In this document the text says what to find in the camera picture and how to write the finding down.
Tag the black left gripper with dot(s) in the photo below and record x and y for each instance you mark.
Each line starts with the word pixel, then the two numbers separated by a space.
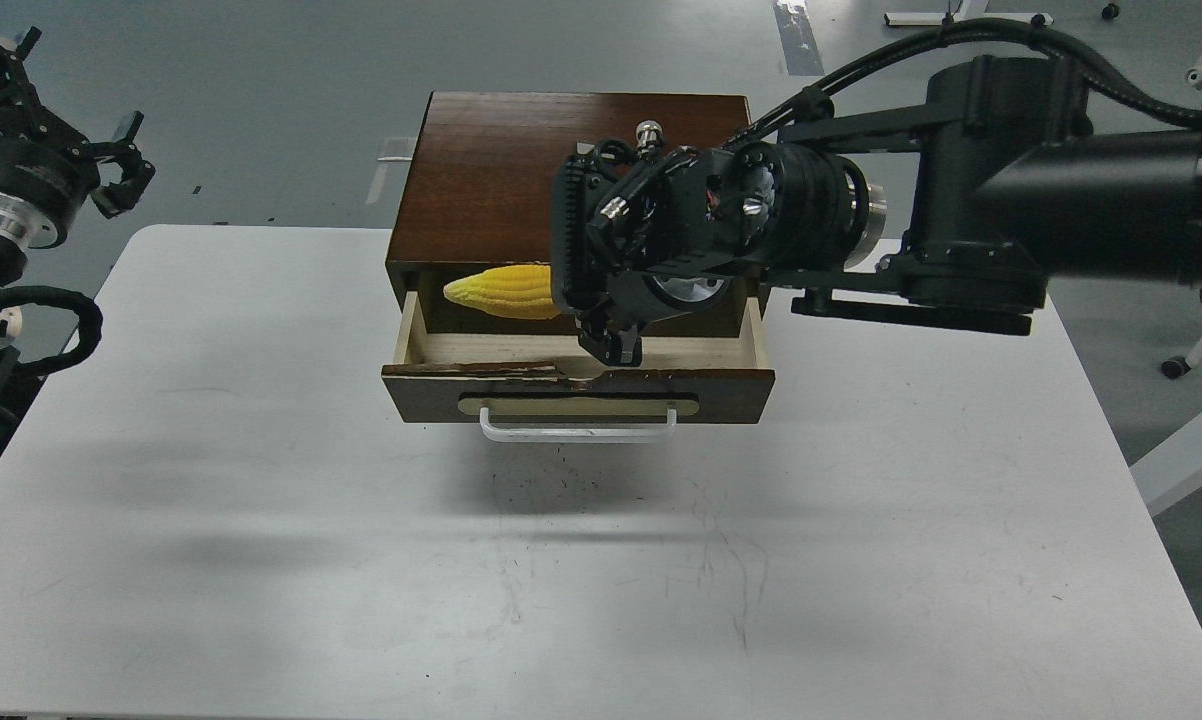
pixel 42 188

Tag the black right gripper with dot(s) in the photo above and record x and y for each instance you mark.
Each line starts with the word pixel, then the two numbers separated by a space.
pixel 640 235

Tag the wooden drawer with white handle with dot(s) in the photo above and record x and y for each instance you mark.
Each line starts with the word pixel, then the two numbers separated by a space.
pixel 452 363

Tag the yellow corn cob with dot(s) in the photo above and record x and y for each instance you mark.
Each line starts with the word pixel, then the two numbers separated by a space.
pixel 518 292

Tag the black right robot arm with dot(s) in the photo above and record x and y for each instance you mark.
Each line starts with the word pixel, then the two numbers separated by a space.
pixel 940 181

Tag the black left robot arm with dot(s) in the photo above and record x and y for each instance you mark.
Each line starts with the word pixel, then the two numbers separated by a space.
pixel 17 375

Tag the dark wooden drawer cabinet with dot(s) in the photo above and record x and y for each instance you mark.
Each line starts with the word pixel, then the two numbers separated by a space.
pixel 477 193

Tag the grey floor tape strip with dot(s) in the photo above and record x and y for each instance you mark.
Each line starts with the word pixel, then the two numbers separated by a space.
pixel 801 54

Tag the white stand base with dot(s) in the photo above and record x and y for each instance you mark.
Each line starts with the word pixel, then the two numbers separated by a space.
pixel 937 19

